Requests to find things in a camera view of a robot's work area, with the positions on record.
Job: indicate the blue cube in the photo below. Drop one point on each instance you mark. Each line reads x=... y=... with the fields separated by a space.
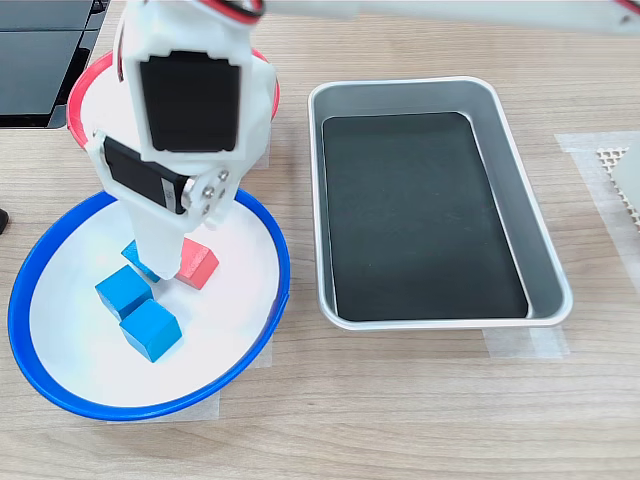
x=150 y=330
x=122 y=290
x=131 y=254

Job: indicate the red cube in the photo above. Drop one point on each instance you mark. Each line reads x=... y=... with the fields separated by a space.
x=200 y=265

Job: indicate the red-rimmed white plate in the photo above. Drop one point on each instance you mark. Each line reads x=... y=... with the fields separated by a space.
x=95 y=100

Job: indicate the blue-rimmed white plate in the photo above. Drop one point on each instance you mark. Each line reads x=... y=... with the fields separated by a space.
x=75 y=350

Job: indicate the small black object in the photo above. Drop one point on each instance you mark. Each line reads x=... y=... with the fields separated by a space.
x=3 y=222

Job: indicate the black flat electronic device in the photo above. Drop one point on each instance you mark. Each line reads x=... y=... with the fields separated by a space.
x=30 y=75

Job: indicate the black tray mat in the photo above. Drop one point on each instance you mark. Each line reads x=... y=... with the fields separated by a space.
x=400 y=225

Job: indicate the steel tray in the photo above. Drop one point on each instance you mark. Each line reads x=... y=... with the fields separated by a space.
x=390 y=95

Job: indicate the pale perforated base plate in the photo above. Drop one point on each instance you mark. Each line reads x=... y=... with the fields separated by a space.
x=607 y=156

